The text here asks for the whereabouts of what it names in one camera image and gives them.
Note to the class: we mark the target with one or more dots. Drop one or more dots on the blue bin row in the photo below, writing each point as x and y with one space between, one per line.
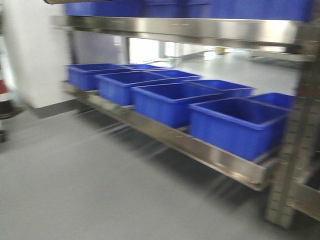
82 76
169 103
117 87
240 126

